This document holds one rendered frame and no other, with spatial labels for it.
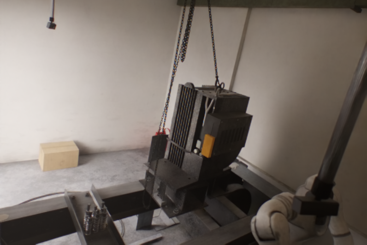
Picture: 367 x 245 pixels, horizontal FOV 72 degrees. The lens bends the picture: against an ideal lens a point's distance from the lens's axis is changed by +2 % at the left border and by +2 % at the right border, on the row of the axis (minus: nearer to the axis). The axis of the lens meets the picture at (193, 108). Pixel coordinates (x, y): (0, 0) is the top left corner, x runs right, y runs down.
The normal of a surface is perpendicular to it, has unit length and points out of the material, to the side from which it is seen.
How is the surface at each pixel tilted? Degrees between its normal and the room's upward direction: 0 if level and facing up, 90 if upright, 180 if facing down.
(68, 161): 90
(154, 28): 90
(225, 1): 90
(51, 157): 90
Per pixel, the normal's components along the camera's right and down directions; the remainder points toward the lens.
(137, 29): 0.59, 0.31
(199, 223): -0.78, 0.00
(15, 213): 0.20, -0.95
